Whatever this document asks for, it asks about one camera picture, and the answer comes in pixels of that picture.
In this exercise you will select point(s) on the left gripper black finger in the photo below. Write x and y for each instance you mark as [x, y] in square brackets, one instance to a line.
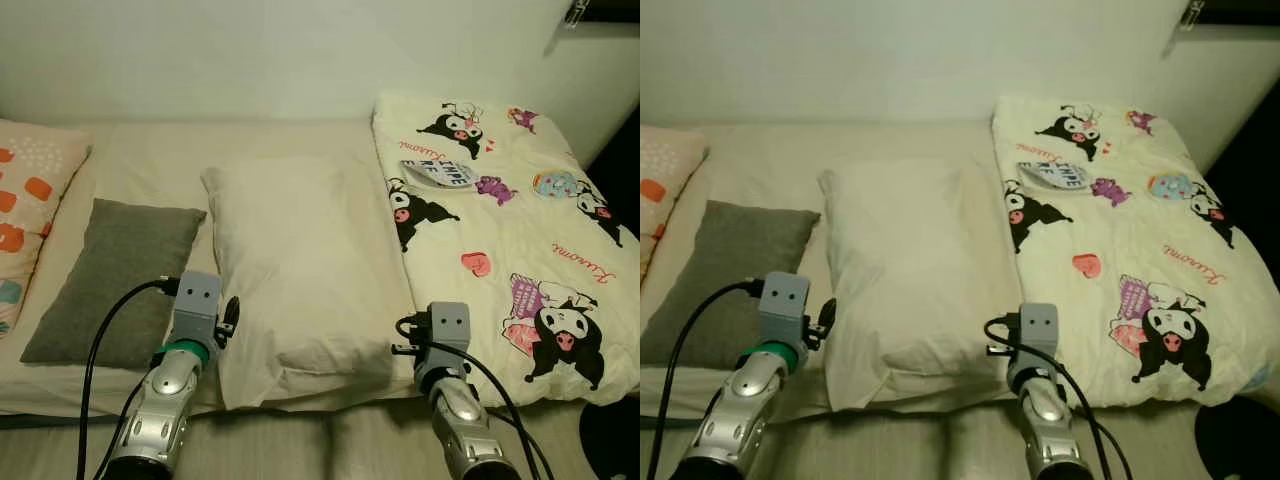
[232, 310]
[826, 312]

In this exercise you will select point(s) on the white pillow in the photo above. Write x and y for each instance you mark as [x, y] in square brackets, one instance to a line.
[300, 260]
[910, 270]

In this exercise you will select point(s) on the pink patterned pillow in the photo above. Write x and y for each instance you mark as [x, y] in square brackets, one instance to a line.
[665, 165]
[30, 190]

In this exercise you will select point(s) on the cream bed sheet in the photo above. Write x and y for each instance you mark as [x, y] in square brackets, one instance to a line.
[770, 160]
[150, 160]

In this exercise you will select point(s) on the cream cartoon print quilt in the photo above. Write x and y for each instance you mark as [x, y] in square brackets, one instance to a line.
[1130, 200]
[520, 200]

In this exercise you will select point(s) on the round black fan base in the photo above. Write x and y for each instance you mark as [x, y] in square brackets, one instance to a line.
[1240, 440]
[612, 445]

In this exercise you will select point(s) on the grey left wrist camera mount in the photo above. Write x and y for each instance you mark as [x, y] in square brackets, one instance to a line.
[197, 300]
[783, 297]

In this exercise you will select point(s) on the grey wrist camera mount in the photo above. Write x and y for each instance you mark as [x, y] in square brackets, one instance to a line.
[448, 325]
[197, 300]
[1038, 328]
[783, 297]

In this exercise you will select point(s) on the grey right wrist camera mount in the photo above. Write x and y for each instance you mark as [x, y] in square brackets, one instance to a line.
[1038, 328]
[448, 325]

